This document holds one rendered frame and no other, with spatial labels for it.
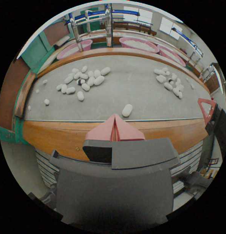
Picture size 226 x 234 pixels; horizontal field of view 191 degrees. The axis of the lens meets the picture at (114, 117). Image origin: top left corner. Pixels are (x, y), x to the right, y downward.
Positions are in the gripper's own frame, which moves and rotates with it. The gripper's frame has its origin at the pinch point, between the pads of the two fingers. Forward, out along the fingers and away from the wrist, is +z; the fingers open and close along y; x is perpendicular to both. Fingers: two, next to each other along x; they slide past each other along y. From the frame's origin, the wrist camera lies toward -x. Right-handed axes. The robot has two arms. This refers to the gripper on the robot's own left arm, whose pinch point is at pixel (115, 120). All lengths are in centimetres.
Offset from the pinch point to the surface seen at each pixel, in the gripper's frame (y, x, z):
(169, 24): -306, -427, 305
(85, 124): 7.8, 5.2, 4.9
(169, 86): -19.8, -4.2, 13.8
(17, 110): 53, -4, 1
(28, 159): 144, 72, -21
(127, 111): -3.1, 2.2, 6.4
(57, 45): 54, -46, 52
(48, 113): 24.9, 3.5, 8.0
